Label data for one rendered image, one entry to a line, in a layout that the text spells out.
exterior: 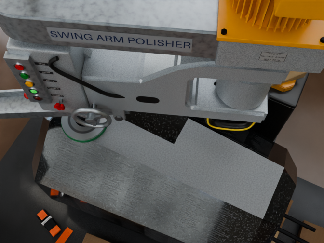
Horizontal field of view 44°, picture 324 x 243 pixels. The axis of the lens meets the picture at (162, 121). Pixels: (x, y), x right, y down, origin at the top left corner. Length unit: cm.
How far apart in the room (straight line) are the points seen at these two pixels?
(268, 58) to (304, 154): 182
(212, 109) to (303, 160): 149
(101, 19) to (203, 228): 111
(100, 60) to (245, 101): 52
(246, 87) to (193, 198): 67
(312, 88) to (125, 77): 203
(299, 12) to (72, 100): 89
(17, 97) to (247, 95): 107
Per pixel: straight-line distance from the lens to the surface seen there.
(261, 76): 127
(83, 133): 188
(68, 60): 128
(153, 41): 113
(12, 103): 196
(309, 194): 281
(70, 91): 146
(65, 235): 265
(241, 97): 139
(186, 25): 109
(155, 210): 190
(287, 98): 218
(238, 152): 187
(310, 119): 304
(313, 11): 94
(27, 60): 131
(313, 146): 295
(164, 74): 128
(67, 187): 206
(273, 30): 109
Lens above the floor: 257
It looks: 65 degrees down
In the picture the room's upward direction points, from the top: straight up
